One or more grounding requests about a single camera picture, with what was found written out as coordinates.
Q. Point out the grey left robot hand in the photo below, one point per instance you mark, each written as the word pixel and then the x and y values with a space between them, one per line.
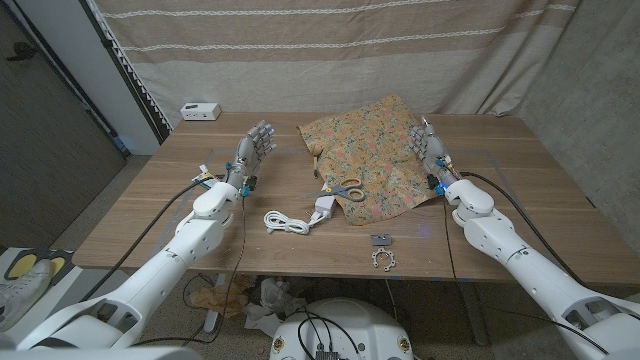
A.
pixel 247 152

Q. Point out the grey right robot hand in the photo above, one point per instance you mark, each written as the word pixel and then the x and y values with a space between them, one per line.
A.
pixel 434 150

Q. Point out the floral patterned cloth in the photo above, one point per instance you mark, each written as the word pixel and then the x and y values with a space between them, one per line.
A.
pixel 370 145

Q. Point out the grey yellow scissors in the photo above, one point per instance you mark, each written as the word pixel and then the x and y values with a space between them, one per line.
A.
pixel 345 191

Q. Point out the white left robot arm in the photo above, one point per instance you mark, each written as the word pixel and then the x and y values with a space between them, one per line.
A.
pixel 165 265

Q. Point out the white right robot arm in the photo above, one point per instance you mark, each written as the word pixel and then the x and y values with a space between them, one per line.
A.
pixel 540 280

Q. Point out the crumpled white paper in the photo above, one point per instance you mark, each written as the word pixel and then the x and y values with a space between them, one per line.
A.
pixel 275 297

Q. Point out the crumpled brown paper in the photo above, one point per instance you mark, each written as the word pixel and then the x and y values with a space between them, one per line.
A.
pixel 220 300

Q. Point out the white outlet box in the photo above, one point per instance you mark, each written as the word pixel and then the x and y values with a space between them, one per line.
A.
pixel 200 111

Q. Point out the small wooden clothespin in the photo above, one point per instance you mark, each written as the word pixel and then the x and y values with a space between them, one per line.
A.
pixel 315 165

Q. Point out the white power strip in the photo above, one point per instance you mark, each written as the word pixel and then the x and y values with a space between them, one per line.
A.
pixel 324 204

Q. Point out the beige striped curtain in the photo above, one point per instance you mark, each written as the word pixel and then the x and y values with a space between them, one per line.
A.
pixel 300 75

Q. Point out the grey metal plate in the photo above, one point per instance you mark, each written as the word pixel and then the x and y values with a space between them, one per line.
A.
pixel 381 240

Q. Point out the grey fabric curtain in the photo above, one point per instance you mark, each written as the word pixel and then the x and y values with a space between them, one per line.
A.
pixel 590 100

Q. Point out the white table leg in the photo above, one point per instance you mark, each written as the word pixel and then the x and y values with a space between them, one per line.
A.
pixel 212 320

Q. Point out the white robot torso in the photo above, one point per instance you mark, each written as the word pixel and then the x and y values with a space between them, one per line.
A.
pixel 350 325

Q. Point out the dark grey door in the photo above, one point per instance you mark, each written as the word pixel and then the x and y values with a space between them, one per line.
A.
pixel 45 150

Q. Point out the yellow black foot pedal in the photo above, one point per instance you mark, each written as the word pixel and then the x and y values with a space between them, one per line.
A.
pixel 61 265
pixel 20 266

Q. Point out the white floor platform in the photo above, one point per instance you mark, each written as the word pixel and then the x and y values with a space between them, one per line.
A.
pixel 70 295

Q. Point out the white shoe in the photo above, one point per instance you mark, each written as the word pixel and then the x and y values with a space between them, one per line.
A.
pixel 22 292

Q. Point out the black frame with zigzag trim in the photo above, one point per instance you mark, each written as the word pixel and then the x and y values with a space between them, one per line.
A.
pixel 125 75

